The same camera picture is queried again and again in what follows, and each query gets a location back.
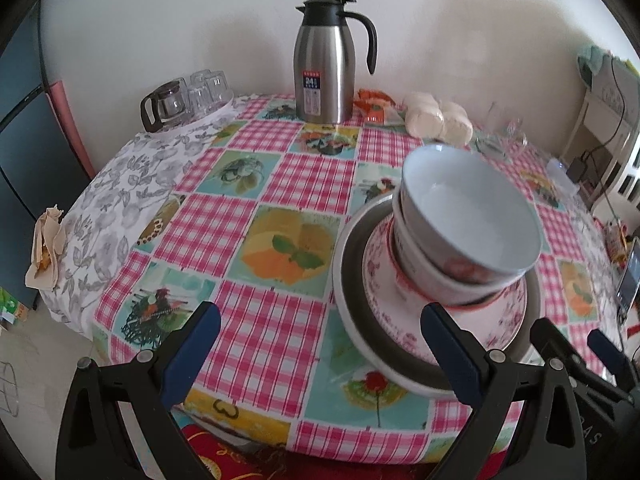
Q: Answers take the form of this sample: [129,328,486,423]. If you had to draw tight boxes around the small white red-patterned bowl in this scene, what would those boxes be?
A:
[392,144,542,286]

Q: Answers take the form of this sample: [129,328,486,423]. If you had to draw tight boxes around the dark blue cabinet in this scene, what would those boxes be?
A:
[0,10,91,311]

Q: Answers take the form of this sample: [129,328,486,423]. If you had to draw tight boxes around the round stainless steel plate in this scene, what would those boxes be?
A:
[340,200,543,393]

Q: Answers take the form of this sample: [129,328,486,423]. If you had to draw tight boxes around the stainless steel thermos jug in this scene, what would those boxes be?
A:
[294,0,378,124]

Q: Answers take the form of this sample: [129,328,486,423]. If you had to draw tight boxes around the grey floral cloth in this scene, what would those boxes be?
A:
[37,95,241,338]

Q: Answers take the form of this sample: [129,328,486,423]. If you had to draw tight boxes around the pink checkered tablecloth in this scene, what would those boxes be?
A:
[95,92,626,463]

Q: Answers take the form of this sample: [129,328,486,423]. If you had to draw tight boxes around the crumpled paper tissue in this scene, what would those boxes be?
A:
[26,205,66,291]

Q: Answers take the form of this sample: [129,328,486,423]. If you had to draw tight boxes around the clear plastic container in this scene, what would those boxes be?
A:
[547,157,581,193]

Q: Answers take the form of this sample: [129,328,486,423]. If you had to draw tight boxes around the teal cloth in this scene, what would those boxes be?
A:
[577,45,640,83]

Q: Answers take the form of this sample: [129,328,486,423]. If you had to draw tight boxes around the black power adapter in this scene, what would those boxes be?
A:
[567,155,592,183]

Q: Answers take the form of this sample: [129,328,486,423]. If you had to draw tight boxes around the white shelf unit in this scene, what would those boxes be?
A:
[560,67,640,211]

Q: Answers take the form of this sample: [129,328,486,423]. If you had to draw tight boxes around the orange snack packet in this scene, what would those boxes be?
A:
[354,88,406,126]

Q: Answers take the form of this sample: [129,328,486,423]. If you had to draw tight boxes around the red embroidered cloth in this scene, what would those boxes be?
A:
[180,422,451,480]

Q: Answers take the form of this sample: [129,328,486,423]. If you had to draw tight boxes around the white plastic basket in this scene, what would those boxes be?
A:
[592,135,640,216]

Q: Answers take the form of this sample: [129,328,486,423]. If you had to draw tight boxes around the white square plate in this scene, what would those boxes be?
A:
[331,195,501,401]

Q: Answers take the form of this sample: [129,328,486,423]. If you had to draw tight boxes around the wire rack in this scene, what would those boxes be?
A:
[0,360,21,416]

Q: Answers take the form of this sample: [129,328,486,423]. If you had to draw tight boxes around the bag of white buns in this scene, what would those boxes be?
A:
[404,91,473,143]

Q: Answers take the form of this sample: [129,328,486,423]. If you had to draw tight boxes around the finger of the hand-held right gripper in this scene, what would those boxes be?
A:
[530,317,581,386]
[587,330,637,401]

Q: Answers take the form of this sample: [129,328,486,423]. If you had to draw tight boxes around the clear glass cup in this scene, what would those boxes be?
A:
[187,72,212,116]
[202,69,234,109]

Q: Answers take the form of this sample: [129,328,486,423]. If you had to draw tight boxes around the black power cable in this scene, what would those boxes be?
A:
[582,55,632,171]

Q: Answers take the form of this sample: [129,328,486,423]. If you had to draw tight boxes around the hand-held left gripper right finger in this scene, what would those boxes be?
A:
[420,302,587,480]

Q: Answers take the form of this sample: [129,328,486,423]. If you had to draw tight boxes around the smartphone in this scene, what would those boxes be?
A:
[616,240,640,311]

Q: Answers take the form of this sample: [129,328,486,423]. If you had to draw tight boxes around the pink board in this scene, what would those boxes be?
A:
[47,80,96,178]

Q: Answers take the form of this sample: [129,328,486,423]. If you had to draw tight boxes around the plain white square bowl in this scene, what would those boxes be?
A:
[394,220,527,306]

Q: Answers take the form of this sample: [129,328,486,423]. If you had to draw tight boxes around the glass coffee pot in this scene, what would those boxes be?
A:
[140,78,193,133]

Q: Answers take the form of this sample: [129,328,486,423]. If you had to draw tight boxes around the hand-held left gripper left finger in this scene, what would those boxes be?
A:
[55,301,222,480]

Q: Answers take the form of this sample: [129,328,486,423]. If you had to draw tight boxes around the round floral plate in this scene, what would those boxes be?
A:
[361,220,528,353]

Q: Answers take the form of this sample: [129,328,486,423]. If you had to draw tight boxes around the green box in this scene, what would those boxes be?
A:
[0,285,31,326]

